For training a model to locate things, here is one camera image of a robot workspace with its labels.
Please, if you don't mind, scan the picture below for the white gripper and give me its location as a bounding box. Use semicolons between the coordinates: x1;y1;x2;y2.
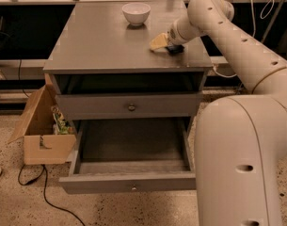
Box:
150;17;194;51

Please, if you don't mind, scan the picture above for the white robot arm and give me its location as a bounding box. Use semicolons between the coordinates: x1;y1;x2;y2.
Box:
150;0;287;226

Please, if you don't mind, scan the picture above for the closed grey top drawer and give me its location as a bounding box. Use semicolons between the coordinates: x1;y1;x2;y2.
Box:
56;92;202;121

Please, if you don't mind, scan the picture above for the grey wooden drawer cabinet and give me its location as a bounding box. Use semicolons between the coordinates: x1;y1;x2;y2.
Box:
43;0;215;195

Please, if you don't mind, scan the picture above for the open grey middle drawer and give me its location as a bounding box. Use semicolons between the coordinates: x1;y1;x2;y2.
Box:
59;118;196;194

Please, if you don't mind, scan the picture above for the white ceramic bowl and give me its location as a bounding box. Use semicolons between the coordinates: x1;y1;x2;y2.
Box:
122;2;151;25

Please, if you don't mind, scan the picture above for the metal stand pole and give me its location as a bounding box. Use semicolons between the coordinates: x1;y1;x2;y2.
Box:
235;0;287;96

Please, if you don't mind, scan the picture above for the green snack packet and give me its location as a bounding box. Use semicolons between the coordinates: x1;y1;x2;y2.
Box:
51;105;73;135

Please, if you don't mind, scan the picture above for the open cardboard box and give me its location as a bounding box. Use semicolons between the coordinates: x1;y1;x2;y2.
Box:
8;74;76;165

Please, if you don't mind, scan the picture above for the white hanging cable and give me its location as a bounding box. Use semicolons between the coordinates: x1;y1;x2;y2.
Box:
212;0;277;79

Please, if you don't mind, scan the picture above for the black floor cable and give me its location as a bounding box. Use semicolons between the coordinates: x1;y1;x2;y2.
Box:
18;164;87;226

